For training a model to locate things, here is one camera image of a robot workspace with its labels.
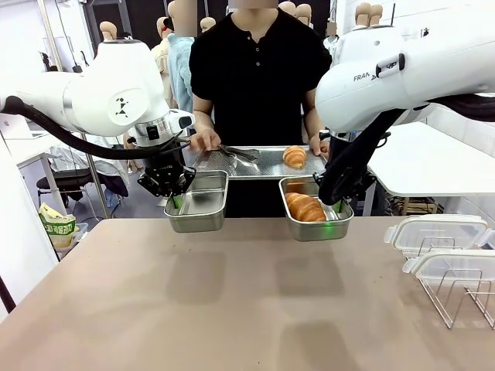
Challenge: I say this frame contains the yellow green snack bag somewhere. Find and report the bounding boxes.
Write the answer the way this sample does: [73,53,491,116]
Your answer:
[38,203,78,248]

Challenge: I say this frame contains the mannequin in white shirt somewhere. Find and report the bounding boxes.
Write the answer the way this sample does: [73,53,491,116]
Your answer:
[354,2,374,30]

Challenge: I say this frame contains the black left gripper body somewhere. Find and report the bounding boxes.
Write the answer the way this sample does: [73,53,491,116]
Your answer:
[145,145,186,190]

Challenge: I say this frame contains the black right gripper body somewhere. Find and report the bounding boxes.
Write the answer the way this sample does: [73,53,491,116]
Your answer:
[329,133,363,175]

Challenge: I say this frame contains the white desk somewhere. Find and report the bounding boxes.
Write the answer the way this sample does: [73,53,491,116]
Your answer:
[7,131,84,206]

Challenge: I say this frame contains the silver laptop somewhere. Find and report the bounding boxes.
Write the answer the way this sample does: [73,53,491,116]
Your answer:
[0,111,32,140]

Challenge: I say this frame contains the steel tray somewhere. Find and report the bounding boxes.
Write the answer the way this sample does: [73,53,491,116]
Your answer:
[192,145,330,181]

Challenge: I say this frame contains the white side table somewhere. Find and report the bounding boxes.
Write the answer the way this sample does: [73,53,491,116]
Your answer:
[367,104,495,216]

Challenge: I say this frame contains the black office chair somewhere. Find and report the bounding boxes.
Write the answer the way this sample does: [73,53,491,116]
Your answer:
[36,168,100,217]

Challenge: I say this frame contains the person's right hand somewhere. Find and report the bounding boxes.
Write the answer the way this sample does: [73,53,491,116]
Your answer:
[189,128,222,153]

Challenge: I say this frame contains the clear plastic snap lid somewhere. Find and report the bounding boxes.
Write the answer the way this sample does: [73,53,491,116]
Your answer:
[401,249,495,291]
[384,214,495,259]

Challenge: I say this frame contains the person's left forearm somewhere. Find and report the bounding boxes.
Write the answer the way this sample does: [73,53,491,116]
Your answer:
[303,104,325,136]

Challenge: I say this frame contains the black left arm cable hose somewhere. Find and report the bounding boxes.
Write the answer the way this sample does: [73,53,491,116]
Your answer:
[0,95,193,162]

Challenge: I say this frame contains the mannequin in beige shirt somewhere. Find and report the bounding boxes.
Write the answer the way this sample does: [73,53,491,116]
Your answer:
[150,17,175,109]

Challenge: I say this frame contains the mannequin in dark red top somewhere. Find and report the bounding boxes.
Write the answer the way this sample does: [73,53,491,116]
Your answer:
[99,21,118,43]

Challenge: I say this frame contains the person in black shirt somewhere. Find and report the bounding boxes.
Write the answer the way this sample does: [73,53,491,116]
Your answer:
[189,0,333,218]

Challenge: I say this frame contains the person's right forearm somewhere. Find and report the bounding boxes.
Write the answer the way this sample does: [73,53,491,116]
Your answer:
[192,98,216,134]

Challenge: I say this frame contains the steel rectangular container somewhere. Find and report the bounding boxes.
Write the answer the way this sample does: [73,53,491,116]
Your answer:
[278,176,355,242]
[163,169,230,233]

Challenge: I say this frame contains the white draped cloth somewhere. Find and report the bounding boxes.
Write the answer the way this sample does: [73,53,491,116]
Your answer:
[49,145,131,198]

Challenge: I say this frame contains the black right arm cable sleeve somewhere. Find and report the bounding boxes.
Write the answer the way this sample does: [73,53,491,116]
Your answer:
[317,90,495,206]

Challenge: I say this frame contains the person's left hand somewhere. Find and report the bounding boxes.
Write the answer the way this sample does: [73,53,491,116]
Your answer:
[309,131,331,158]

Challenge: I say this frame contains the bare beige mannequin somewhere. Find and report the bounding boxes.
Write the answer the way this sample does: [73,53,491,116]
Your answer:
[295,3,312,27]

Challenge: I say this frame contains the steel wire rack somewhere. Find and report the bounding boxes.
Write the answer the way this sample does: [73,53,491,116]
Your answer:
[419,237,495,330]

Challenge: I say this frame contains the golden croissant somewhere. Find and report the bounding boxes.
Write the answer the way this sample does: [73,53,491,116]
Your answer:
[282,145,308,169]
[285,192,328,223]

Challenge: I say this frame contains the steel tongs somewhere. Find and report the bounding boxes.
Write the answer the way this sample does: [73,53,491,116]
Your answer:
[217,144,261,162]

